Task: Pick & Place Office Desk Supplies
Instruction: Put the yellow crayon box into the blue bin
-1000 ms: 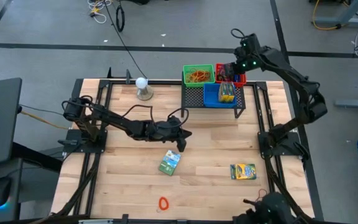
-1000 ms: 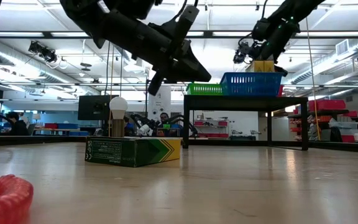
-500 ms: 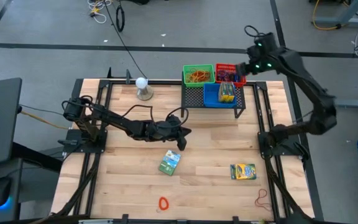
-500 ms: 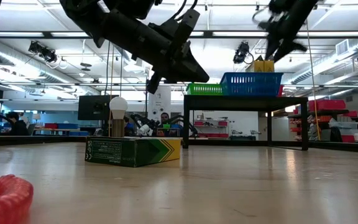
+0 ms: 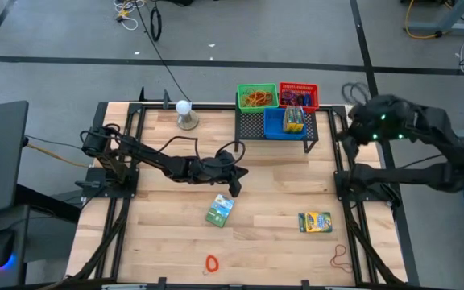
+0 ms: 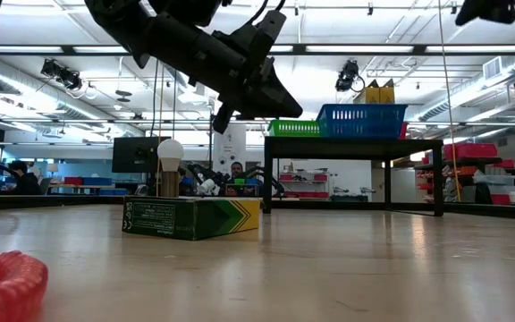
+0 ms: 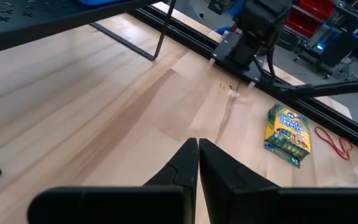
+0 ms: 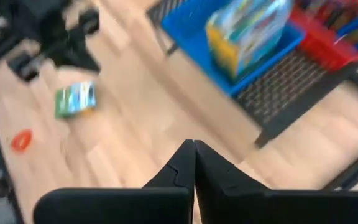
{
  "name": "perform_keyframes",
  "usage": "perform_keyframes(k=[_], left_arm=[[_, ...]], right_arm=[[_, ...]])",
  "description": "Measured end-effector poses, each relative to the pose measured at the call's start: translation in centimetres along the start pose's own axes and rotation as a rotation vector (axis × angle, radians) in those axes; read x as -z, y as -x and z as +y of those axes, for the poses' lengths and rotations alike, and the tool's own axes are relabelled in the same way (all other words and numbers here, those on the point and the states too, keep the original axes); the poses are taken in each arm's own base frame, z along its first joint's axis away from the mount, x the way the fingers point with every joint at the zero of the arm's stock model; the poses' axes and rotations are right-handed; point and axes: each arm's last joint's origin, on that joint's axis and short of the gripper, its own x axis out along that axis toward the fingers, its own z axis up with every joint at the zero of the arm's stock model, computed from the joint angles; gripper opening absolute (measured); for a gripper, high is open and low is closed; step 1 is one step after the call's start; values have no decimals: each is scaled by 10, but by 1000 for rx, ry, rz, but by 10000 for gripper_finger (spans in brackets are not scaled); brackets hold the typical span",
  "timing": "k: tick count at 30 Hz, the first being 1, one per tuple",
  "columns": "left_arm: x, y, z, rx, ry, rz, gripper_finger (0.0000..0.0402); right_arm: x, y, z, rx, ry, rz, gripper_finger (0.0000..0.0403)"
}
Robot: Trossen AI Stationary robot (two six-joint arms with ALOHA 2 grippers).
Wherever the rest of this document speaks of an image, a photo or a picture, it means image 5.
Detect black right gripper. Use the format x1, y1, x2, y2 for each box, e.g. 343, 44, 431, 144
335, 94, 416, 163

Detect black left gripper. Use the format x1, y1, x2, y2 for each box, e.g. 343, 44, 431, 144
198, 150, 250, 198

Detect green blue crayon box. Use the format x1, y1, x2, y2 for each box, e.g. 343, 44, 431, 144
205, 193, 235, 229
293, 106, 307, 133

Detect blue plastic basket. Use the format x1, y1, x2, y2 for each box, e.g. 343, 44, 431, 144
263, 107, 308, 141

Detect red plastic basket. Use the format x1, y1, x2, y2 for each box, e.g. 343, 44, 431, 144
278, 81, 321, 114

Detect green plastic basket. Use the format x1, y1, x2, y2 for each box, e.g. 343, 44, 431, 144
236, 83, 280, 114

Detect yellow rubber band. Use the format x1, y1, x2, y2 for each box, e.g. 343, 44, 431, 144
241, 90, 258, 108

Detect red rubber band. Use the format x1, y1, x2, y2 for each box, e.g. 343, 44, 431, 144
246, 90, 276, 107
329, 244, 354, 274

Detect red orange coil wristband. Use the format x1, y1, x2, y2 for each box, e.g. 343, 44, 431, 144
205, 255, 220, 273

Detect grey desk leg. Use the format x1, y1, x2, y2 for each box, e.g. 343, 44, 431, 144
407, 0, 464, 37

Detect black perforated metal shelf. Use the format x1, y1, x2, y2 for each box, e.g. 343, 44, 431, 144
234, 106, 321, 154

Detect yellow blue crayon box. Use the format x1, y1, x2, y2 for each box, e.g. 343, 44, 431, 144
297, 211, 334, 234

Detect white bulb brass lamp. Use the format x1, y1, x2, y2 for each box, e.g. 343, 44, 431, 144
174, 99, 200, 131

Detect black computer mouse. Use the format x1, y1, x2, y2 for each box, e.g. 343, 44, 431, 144
0, 228, 16, 269

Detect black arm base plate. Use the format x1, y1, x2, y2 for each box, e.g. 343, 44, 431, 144
333, 168, 400, 202
74, 167, 140, 199

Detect yellow floor cable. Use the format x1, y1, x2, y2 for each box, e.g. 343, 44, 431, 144
404, 0, 442, 40

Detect black lamp cable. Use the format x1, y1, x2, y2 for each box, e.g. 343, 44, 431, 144
134, 0, 193, 102

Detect black cable loop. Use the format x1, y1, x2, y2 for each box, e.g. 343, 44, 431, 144
149, 6, 164, 43

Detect yellow braided cable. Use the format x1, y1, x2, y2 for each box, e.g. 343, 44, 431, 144
25, 143, 92, 168

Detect thin black cable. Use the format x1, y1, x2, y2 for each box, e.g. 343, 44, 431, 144
25, 135, 84, 151

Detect black desk frame bar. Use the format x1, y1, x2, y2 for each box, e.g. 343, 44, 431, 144
14, 183, 83, 225

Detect white cable bundle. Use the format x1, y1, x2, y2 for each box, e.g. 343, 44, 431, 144
113, 0, 147, 32

